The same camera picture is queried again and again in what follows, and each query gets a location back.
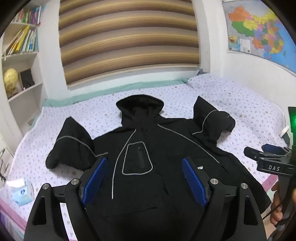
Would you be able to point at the black picture frame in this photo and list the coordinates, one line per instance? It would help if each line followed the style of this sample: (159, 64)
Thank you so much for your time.
(26, 78)

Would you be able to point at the black hooded jacket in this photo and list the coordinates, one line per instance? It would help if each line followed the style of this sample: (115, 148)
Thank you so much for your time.
(148, 148)

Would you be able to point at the white bookshelf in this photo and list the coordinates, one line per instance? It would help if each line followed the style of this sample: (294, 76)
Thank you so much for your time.
(25, 97)

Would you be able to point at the white charger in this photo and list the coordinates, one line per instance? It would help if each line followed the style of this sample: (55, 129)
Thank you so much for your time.
(285, 133)

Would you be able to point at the floral purple bed sheet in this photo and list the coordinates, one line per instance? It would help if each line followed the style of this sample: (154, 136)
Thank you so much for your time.
(161, 97)

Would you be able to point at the person's right hand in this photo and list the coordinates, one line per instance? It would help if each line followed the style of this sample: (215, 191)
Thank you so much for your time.
(276, 204)

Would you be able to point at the row of upright books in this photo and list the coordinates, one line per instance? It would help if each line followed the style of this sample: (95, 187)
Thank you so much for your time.
(30, 15)

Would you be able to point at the colourful wall map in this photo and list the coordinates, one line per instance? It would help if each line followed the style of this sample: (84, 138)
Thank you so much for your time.
(256, 30)

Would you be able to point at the yellow globe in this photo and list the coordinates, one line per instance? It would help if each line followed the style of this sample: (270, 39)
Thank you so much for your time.
(10, 80)

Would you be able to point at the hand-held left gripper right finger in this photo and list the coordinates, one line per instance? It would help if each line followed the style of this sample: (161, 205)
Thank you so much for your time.
(194, 182)

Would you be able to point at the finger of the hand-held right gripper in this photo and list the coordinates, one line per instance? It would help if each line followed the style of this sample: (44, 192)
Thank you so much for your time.
(253, 153)
(274, 148)

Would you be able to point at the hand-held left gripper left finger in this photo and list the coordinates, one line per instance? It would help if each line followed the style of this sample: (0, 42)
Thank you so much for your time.
(93, 183)

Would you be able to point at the striped brown window blind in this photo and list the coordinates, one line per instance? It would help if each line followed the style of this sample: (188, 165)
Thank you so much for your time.
(127, 39)

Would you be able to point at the blue tissue pack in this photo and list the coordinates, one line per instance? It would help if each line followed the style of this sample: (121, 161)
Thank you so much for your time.
(22, 192)

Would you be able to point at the green blanket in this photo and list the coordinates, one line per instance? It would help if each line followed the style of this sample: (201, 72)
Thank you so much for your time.
(97, 93)

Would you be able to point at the row of leaning books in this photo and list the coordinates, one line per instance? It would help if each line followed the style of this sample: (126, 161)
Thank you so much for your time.
(22, 41)

